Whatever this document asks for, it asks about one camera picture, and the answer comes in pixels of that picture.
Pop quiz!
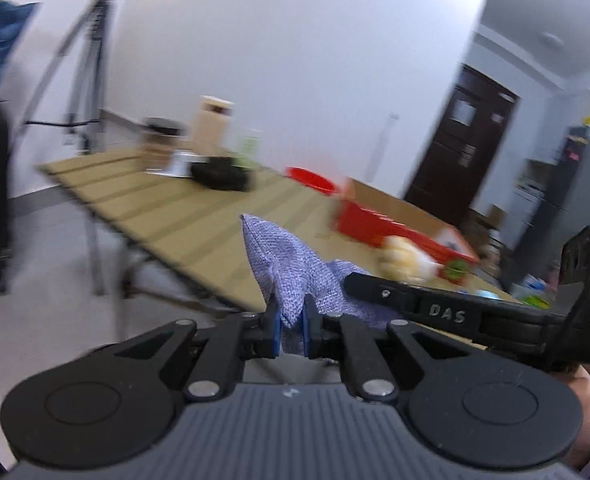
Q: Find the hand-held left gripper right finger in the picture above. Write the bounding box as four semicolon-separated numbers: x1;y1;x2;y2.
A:
301;294;480;403

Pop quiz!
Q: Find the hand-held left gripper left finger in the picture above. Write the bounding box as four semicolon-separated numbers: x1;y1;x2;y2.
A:
112;292;282;402

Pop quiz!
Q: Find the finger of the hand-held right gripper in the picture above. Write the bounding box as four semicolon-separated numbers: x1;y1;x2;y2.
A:
344;271;421;313

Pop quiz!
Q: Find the purple knitted cloth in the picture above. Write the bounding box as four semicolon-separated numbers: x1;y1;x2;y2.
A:
240;213;401;356

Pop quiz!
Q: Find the yellow and white plush toy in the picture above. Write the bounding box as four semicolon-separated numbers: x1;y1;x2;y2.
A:
377;235;443;285

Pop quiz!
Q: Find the red cardboard box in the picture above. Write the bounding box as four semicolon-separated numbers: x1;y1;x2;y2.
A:
332;177;480;271

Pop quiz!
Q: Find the red plastic bowl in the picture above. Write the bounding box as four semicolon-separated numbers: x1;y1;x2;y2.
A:
285;166;341;197

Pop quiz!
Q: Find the wooden slat folding table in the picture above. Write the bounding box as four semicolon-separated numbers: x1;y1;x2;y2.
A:
36;147;526;341

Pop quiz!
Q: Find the grey refrigerator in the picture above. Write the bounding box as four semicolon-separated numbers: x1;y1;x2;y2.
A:
510;125;590;281

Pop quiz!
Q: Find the black cloth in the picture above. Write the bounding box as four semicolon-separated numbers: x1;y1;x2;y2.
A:
190;156;256;192

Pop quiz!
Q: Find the dark brown door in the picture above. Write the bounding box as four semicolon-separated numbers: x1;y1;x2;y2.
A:
404;63;520;231

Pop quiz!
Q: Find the green spray bottle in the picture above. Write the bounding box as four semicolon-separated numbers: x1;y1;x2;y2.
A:
237;130;263;168

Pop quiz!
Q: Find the white paper sheet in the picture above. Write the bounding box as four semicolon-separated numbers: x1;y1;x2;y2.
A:
147;151;211;178

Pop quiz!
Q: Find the tall wooden box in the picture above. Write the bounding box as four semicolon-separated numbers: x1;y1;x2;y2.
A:
190;95;236;157

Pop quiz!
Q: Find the clear jar with black lid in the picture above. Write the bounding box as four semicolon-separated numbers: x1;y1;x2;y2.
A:
140;117;185;173

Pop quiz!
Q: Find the round ceiling lamp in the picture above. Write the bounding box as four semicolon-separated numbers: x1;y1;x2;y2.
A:
540;31;568;52

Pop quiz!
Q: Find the black camera tripod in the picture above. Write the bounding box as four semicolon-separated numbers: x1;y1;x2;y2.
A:
20;0;118;153

